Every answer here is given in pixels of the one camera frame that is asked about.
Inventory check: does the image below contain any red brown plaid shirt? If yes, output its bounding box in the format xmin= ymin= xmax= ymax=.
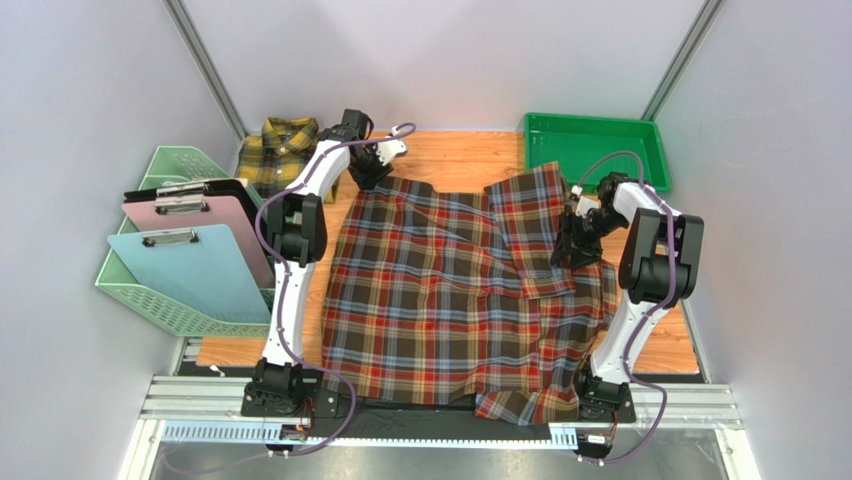
xmin=321 ymin=163 xmax=618 ymax=426

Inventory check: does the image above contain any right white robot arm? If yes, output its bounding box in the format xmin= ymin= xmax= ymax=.
xmin=550 ymin=172 xmax=704 ymax=406

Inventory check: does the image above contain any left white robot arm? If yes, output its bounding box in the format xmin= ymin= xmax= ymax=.
xmin=251 ymin=109 xmax=407 ymax=396

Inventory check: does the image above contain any green plastic tray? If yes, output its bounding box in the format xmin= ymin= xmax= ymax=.
xmin=523 ymin=112 xmax=672 ymax=193

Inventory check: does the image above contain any yellow plaid folded shirt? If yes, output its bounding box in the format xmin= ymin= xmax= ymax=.
xmin=235 ymin=117 xmax=320 ymax=199

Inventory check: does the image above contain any pink clipboard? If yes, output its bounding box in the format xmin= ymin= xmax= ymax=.
xmin=121 ymin=194 xmax=274 ymax=288

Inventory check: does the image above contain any blue clipboard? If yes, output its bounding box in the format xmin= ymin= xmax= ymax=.
xmin=105 ymin=225 xmax=270 ymax=335

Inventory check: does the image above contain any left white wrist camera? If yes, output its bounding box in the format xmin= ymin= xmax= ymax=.
xmin=376 ymin=137 xmax=408 ymax=165

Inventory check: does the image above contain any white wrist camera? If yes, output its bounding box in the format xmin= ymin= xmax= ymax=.
xmin=376 ymin=137 xmax=408 ymax=165
xmin=569 ymin=185 xmax=600 ymax=218

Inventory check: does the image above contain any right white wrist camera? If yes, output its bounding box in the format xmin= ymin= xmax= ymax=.
xmin=569 ymin=185 xmax=600 ymax=218

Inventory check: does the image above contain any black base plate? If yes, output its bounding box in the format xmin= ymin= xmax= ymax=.
xmin=176 ymin=359 xmax=637 ymax=441

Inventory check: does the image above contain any right corner aluminium post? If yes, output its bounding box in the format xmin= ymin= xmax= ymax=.
xmin=642 ymin=0 xmax=725 ymax=121

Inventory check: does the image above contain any corner aluminium post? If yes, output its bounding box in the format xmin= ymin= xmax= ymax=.
xmin=642 ymin=0 xmax=725 ymax=121
xmin=163 ymin=0 xmax=250 ymax=141

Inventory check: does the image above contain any left corner aluminium post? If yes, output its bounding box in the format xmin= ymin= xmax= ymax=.
xmin=163 ymin=0 xmax=250 ymax=141

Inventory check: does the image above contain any aluminium rail frame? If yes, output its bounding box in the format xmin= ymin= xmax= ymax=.
xmin=119 ymin=337 xmax=760 ymax=479

